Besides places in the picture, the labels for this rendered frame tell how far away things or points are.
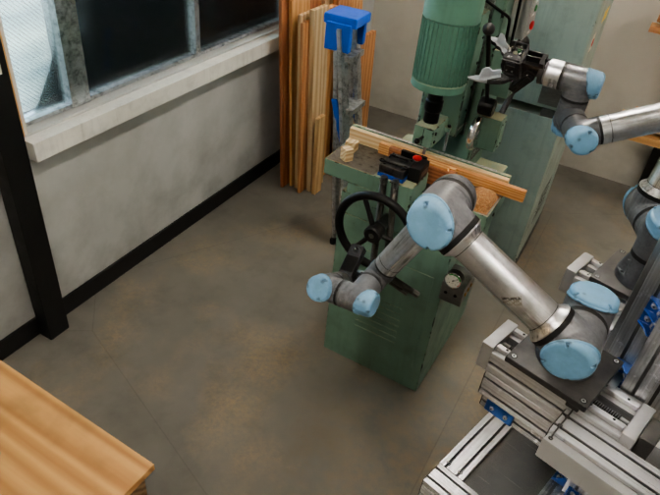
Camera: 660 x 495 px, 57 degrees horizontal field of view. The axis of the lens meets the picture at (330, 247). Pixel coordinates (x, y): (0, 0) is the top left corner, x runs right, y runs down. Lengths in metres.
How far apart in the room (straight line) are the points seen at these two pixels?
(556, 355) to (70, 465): 1.20
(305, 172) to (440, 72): 1.81
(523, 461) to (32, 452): 1.49
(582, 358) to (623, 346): 0.43
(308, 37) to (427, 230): 2.09
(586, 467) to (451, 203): 0.70
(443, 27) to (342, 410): 1.44
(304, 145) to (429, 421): 1.76
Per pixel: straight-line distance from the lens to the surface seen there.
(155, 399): 2.51
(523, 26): 2.22
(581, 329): 1.44
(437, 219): 1.34
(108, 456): 1.73
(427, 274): 2.18
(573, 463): 1.62
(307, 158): 3.56
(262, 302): 2.86
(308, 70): 3.36
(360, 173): 2.10
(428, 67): 1.96
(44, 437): 1.81
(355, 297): 1.63
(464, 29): 1.92
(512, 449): 2.25
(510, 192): 2.10
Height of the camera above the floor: 1.93
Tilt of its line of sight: 37 degrees down
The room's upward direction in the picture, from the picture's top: 6 degrees clockwise
